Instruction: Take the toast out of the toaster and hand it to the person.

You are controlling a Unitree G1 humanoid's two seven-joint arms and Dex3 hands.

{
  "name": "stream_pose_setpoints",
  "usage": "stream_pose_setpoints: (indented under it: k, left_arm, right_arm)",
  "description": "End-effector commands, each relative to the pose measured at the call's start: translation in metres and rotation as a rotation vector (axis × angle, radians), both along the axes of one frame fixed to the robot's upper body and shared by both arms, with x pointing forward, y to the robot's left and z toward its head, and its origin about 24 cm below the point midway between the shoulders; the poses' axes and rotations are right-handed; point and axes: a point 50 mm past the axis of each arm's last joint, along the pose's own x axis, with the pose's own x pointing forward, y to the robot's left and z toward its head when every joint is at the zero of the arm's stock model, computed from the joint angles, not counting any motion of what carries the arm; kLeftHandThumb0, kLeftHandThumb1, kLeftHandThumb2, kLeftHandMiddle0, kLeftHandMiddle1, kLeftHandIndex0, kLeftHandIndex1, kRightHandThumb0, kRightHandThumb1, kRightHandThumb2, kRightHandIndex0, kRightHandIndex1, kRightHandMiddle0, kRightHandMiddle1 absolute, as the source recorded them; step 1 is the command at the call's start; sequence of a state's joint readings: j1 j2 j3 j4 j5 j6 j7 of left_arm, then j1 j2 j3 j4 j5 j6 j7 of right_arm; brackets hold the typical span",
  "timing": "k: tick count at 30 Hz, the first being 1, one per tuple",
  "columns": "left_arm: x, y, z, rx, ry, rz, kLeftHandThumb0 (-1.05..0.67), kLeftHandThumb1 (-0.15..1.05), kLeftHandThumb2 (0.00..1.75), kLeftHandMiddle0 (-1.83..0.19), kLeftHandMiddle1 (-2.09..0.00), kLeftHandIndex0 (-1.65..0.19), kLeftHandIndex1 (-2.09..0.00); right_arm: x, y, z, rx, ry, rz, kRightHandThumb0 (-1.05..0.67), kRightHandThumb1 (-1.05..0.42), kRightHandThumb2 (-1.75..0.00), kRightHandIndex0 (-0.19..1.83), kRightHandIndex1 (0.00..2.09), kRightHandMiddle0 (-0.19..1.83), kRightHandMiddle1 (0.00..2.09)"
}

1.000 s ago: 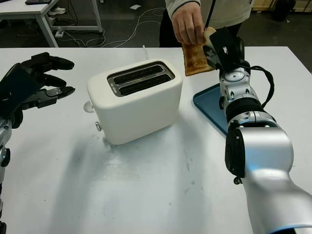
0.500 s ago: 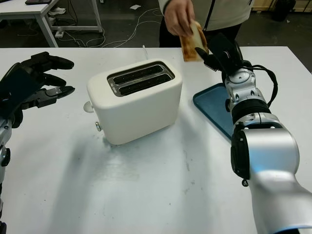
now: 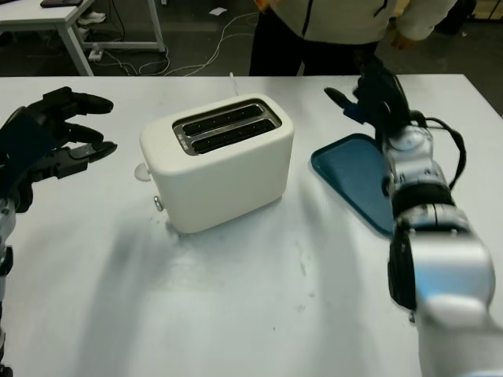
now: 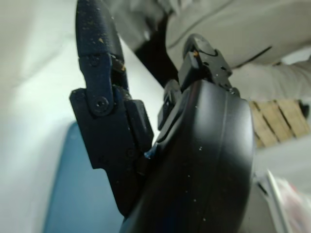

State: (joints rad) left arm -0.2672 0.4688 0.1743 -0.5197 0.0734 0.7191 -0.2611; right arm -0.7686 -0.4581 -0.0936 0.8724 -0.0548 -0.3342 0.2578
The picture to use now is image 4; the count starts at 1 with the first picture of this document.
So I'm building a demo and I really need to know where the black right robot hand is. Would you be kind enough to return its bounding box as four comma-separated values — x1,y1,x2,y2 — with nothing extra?
69,0,256,233

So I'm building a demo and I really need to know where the wooden pallet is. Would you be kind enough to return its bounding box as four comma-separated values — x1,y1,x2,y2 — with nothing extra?
250,99,311,149

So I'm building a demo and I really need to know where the dark teal plastic tray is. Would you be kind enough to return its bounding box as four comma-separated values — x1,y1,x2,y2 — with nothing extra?
42,121,127,233

